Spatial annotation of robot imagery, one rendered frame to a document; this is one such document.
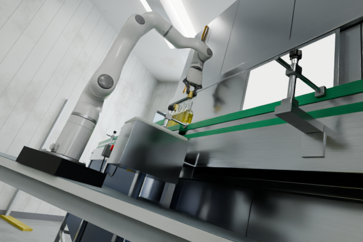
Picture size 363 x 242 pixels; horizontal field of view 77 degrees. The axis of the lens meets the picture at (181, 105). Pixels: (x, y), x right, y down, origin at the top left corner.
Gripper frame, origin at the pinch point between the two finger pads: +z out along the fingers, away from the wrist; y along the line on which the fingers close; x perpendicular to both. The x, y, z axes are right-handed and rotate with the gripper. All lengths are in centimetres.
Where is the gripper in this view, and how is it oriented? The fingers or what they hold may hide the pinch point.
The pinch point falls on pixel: (190, 91)
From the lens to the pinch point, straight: 139.1
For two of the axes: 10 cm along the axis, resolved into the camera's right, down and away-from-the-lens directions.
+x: 3.7, -2.8, -8.8
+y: -9.0, -3.3, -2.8
